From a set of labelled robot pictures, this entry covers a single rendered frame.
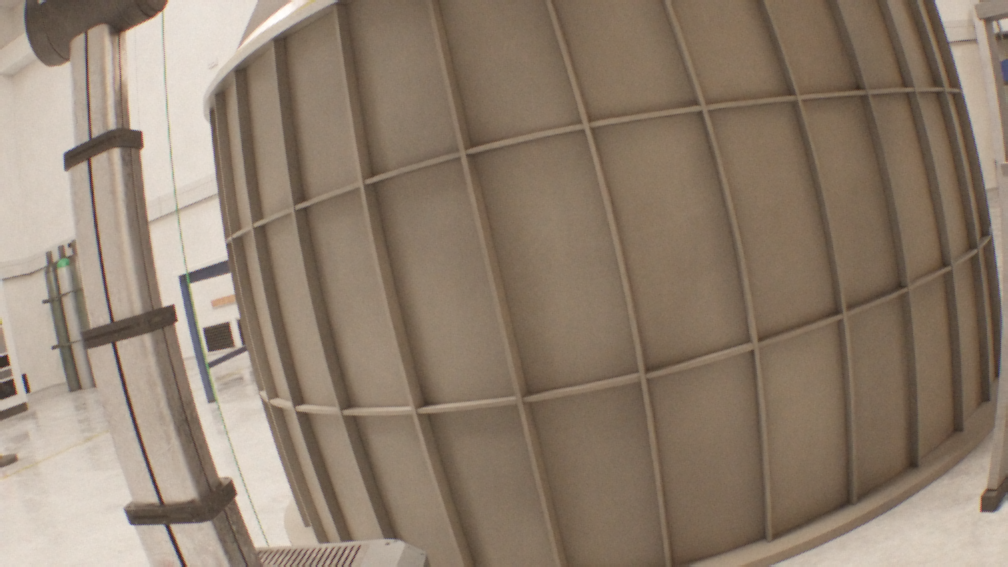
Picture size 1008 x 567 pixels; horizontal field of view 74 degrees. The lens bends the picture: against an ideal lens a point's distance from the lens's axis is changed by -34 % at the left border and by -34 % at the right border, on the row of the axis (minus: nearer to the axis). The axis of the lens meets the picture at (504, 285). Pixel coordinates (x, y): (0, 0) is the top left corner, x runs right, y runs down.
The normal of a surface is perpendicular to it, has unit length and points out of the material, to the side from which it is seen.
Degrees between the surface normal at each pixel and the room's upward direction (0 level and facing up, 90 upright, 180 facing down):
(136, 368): 90
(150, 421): 90
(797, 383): 90
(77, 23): 132
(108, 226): 90
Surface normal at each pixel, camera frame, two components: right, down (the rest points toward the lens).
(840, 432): 0.11, 0.05
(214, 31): -0.22, 0.12
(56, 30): 0.12, 0.71
